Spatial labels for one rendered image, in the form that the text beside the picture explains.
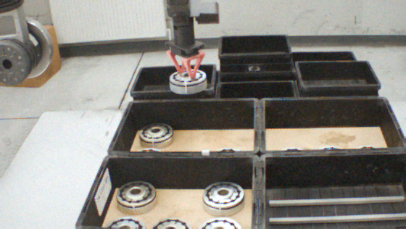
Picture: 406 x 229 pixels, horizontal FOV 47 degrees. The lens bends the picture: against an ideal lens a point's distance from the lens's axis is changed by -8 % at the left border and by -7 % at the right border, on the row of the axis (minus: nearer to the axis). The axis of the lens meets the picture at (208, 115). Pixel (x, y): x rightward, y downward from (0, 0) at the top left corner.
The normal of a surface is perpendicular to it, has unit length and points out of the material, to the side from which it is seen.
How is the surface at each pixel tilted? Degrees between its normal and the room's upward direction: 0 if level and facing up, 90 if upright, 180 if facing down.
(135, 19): 90
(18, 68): 90
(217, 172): 90
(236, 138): 0
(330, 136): 0
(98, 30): 90
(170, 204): 0
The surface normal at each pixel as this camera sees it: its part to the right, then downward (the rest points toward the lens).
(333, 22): -0.06, 0.50
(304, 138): -0.07, -0.87
